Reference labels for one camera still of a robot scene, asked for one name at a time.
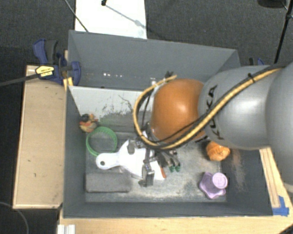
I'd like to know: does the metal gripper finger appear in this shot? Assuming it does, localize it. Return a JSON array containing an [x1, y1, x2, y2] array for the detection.
[[127, 139, 143, 156], [140, 163, 157, 188]]

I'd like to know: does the white paddle-shaped board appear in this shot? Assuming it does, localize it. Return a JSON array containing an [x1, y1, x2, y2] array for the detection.
[[94, 137, 169, 182]]

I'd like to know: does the dark grey sponge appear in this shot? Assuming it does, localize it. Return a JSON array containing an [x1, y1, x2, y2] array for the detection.
[[84, 171, 133, 195]]

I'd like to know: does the orange plastic toy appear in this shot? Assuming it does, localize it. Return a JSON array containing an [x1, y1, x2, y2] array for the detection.
[[205, 140, 232, 163]]

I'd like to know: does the orange and black toy animal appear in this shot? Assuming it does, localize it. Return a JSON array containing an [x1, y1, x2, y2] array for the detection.
[[78, 113, 100, 134]]

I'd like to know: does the purple plastic toy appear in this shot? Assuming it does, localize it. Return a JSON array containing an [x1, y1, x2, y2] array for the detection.
[[198, 171, 229, 200]]

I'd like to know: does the grey metal bin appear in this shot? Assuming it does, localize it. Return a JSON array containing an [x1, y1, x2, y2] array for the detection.
[[57, 29, 284, 231]]

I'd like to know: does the pale wood board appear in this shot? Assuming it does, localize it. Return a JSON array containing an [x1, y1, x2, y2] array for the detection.
[[12, 64, 72, 212]]

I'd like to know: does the green ring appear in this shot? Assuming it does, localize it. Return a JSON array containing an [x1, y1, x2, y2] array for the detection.
[[85, 125, 119, 159]]

